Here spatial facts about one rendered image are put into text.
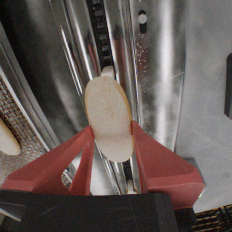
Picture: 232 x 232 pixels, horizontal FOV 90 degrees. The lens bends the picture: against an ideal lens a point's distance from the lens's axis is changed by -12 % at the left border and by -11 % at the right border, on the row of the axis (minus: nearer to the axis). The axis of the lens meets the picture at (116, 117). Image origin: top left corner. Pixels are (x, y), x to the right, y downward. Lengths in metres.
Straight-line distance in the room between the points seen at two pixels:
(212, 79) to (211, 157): 0.22
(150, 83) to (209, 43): 0.11
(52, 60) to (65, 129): 0.13
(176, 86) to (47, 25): 0.18
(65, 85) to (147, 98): 0.13
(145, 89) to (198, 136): 0.19
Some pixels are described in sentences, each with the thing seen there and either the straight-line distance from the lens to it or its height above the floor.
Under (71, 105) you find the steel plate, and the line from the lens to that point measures 0.24.
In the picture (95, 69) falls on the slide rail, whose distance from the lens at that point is 0.17.
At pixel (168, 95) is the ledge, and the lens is 0.18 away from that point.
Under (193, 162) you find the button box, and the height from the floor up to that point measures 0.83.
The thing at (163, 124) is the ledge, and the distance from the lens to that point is 0.20.
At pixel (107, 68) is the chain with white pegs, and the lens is 0.17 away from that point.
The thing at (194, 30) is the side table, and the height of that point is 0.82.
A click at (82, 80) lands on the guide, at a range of 0.17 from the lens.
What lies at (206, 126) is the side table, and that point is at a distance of 0.30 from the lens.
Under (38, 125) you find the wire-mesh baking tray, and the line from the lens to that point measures 0.18.
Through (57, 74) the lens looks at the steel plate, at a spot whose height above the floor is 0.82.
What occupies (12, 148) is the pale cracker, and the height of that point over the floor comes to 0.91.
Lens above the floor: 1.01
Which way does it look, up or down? 55 degrees down
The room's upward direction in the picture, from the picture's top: 178 degrees counter-clockwise
